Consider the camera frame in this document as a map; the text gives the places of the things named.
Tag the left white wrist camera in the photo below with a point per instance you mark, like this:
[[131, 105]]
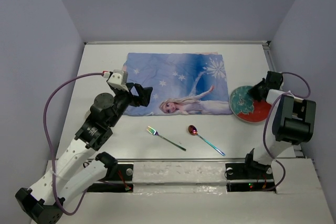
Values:
[[116, 79]]

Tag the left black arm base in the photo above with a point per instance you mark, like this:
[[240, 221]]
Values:
[[118, 181]]

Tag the iridescent spoon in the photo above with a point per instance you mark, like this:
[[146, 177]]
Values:
[[193, 131]]

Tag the teal and red plate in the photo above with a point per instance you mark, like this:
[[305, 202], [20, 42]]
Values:
[[246, 108]]

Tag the iridescent fork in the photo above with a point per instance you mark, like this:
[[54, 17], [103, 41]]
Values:
[[155, 133]]

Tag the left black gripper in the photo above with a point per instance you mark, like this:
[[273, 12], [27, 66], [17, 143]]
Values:
[[144, 94]]

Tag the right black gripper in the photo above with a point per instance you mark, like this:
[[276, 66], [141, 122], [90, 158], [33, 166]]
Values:
[[252, 91]]

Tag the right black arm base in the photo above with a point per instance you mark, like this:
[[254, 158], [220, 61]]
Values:
[[241, 179]]

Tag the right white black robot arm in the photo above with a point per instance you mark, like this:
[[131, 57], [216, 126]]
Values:
[[290, 120]]

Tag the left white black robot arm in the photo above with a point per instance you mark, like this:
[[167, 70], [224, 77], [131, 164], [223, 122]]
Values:
[[81, 164]]

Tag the blue princess print placemat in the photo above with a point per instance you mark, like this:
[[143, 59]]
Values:
[[186, 84]]

